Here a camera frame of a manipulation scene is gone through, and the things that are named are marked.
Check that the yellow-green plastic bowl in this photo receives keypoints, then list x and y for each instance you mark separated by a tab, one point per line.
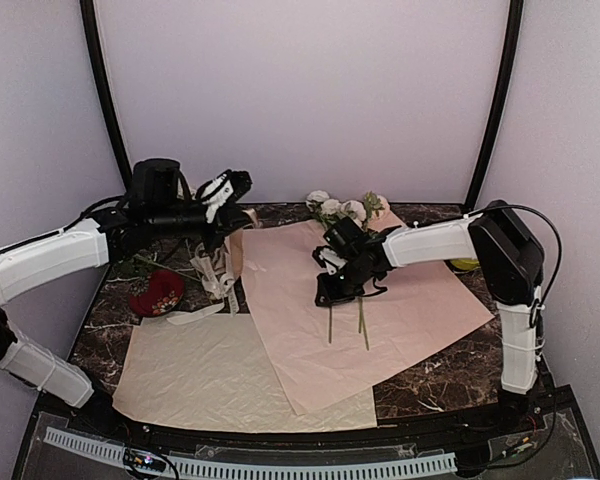
464	264

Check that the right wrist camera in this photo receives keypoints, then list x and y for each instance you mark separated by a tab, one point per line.
345	237

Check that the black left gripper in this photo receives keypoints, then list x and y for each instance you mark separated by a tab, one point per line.
229	217

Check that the cream printed ribbon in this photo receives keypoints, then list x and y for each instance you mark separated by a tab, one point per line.
216	275

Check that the tan satin ribbon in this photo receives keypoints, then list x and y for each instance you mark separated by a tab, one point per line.
234	243

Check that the red floral bowl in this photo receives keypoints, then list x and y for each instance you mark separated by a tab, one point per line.
159	294

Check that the small circuit board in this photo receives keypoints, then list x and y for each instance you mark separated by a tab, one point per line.
143	461

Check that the left black frame post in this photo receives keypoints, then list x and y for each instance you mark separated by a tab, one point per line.
103	89

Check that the cream wrapping paper sheet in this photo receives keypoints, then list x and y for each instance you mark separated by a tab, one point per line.
214	375

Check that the grey slotted cable duct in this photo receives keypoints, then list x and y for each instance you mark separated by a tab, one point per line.
225	463

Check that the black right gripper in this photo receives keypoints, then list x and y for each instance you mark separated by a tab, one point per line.
332	295

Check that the black frame post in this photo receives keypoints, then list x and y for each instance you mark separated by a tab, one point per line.
496	111
103	89

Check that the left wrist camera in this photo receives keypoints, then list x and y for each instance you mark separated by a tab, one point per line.
228	187

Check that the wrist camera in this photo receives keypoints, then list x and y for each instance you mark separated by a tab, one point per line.
345	237
228	187

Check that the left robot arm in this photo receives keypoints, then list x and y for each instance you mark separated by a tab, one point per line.
157	203

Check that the right black frame post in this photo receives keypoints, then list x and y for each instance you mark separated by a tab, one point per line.
496	111

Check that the pink fake flower bunch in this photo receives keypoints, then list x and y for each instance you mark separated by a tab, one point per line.
141	266

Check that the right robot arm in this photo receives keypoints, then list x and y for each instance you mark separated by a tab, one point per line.
510	257

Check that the pink wrapping paper sheet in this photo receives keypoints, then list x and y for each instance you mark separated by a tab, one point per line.
322	356

